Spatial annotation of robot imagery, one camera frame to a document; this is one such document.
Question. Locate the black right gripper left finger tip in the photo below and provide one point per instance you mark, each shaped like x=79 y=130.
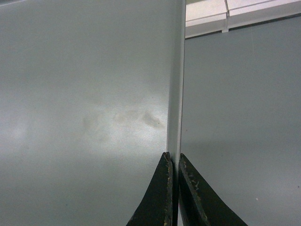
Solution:
x=156 y=207

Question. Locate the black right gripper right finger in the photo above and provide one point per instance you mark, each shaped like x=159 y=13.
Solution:
x=200 y=205

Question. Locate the grey rectangular serving tray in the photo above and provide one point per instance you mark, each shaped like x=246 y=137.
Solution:
x=87 y=95

